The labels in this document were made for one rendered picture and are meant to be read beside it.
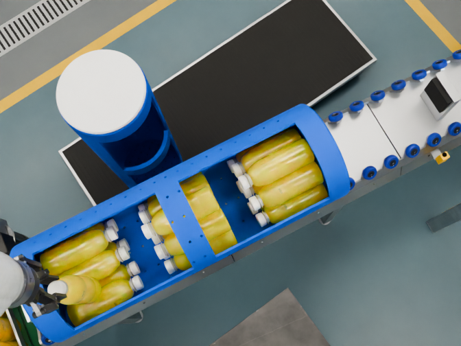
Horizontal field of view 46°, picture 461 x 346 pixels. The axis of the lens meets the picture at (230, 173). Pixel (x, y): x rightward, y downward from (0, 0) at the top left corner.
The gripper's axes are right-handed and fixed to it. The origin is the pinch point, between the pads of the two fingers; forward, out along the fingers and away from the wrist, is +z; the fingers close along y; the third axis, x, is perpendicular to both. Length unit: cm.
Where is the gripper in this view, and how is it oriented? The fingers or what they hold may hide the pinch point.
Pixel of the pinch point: (51, 288)
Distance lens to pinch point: 130.1
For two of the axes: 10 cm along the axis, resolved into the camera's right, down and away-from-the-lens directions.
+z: 0.4, 2.5, 9.7
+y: -4.5, -8.6, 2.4
